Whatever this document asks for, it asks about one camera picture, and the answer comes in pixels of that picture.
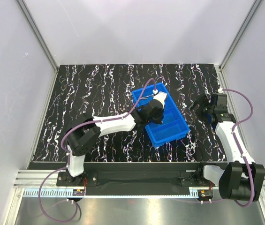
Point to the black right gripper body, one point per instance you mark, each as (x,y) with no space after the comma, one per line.
(201,106)

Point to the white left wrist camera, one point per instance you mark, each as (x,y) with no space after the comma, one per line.
(161,97)

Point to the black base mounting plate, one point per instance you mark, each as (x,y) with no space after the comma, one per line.
(135,179)

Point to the aluminium frame rail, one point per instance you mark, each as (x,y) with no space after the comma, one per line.
(34,185)

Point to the aluminium corner post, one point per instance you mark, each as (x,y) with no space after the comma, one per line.
(37,34)
(245,24)

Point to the right aluminium corner post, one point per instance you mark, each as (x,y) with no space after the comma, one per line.
(245,24)

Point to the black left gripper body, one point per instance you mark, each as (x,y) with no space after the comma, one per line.
(157,116)

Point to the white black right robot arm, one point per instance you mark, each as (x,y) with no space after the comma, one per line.
(243,178)

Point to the blue plastic divided bin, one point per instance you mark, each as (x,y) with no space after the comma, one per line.
(173,127)

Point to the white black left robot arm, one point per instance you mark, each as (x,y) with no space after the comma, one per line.
(80,139)

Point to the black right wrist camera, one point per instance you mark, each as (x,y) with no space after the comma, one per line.
(219,99)

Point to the left aluminium corner post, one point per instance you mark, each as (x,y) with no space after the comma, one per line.
(37,34)

